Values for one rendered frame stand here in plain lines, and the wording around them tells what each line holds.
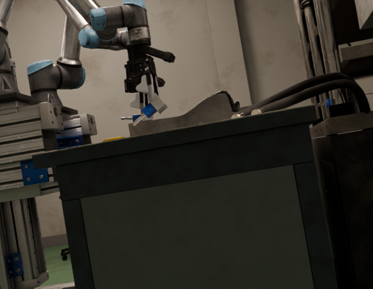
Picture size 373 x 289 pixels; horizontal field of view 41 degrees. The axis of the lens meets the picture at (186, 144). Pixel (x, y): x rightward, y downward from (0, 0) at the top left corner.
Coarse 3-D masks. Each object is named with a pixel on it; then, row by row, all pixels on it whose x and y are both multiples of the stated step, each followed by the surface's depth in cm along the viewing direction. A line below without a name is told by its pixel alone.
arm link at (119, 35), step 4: (120, 32) 203; (116, 36) 201; (120, 36) 201; (112, 40) 200; (116, 40) 201; (120, 40) 201; (112, 44) 201; (116, 44) 202; (120, 44) 202; (108, 48) 202; (112, 48) 203; (116, 48) 204; (120, 48) 205; (124, 48) 204
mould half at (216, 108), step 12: (216, 96) 180; (192, 108) 181; (204, 108) 180; (216, 108) 180; (228, 108) 179; (144, 120) 185; (156, 120) 184; (168, 120) 183; (180, 120) 182; (192, 120) 181; (204, 120) 180; (216, 120) 180; (132, 132) 186; (144, 132) 185
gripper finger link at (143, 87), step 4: (144, 76) 171; (144, 80) 171; (152, 80) 171; (140, 84) 171; (144, 84) 171; (152, 84) 170; (136, 88) 171; (140, 88) 171; (144, 88) 170; (148, 88) 169; (152, 88) 169; (148, 92) 170; (152, 92) 170; (152, 96) 170; (152, 100) 170
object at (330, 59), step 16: (320, 0) 184; (304, 16) 298; (320, 16) 184; (304, 32) 298; (320, 32) 185; (304, 48) 298; (336, 48) 183; (304, 64) 300; (336, 64) 183; (336, 96) 183; (320, 112) 296; (336, 112) 182; (352, 112) 182
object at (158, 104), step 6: (156, 96) 171; (150, 102) 171; (156, 102) 170; (162, 102) 170; (144, 108) 171; (150, 108) 171; (156, 108) 170; (162, 108) 172; (144, 114) 172; (150, 114) 172; (138, 120) 172
